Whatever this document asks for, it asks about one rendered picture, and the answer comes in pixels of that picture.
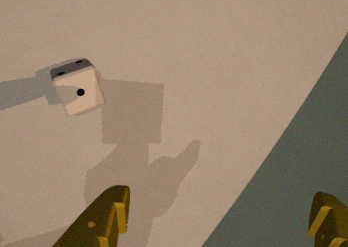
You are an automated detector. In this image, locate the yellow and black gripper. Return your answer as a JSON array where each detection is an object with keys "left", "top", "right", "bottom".
[{"left": 52, "top": 185, "right": 348, "bottom": 247}]

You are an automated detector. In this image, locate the white die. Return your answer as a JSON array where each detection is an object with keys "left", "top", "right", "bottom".
[{"left": 50, "top": 58, "right": 106, "bottom": 117}]

